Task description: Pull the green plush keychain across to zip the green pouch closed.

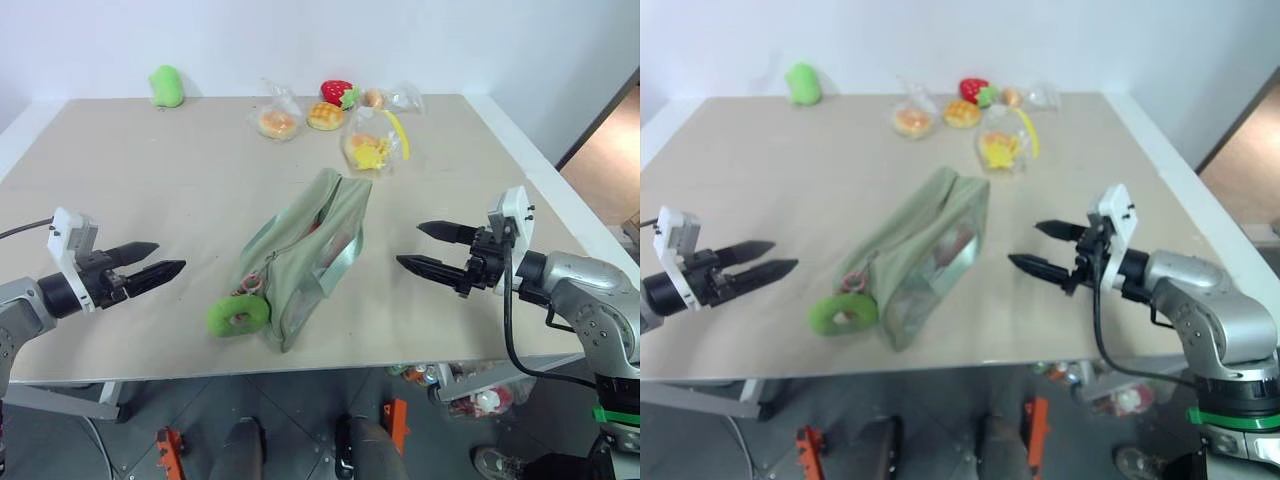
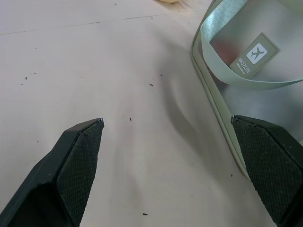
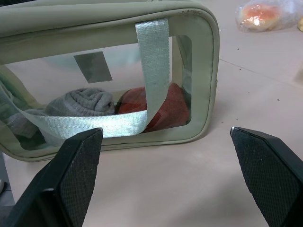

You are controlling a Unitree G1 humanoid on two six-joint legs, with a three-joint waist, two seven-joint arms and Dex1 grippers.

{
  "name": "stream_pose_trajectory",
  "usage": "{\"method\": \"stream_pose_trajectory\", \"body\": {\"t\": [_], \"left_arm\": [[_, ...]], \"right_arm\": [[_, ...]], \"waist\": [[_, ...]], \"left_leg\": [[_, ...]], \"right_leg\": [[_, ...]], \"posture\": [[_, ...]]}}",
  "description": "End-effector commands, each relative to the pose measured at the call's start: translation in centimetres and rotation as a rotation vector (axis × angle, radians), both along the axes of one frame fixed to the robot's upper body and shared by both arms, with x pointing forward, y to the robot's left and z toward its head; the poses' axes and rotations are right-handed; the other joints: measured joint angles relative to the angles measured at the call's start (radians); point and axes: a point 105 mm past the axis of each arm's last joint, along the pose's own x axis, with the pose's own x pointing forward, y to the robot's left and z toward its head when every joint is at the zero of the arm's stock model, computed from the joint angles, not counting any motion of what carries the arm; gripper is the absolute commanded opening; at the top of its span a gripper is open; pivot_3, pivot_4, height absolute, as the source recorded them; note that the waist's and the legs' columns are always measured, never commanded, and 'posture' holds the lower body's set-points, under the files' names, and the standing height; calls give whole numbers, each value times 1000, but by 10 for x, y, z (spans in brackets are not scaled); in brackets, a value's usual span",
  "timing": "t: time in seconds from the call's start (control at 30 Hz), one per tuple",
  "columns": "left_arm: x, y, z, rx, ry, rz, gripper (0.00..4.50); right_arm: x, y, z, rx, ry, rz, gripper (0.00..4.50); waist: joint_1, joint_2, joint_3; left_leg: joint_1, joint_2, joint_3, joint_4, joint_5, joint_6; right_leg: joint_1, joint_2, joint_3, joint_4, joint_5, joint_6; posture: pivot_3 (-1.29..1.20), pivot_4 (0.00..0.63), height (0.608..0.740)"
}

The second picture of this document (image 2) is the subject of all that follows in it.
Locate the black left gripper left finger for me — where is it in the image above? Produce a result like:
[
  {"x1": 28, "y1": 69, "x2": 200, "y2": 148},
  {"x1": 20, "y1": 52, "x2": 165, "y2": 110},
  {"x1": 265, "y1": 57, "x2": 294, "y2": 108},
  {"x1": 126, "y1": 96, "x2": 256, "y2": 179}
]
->
[{"x1": 0, "y1": 117, "x2": 105, "y2": 227}]

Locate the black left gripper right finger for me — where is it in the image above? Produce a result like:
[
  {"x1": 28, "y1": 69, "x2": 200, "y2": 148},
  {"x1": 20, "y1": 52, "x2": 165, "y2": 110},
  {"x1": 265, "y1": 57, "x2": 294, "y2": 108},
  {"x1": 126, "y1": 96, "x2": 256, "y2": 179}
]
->
[{"x1": 230, "y1": 114, "x2": 303, "y2": 227}]

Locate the pale green fabric bag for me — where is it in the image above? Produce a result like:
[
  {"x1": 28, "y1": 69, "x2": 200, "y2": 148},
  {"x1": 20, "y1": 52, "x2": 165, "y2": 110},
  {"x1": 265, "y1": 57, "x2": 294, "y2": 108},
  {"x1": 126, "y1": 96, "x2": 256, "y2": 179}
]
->
[{"x1": 190, "y1": 0, "x2": 303, "y2": 180}]

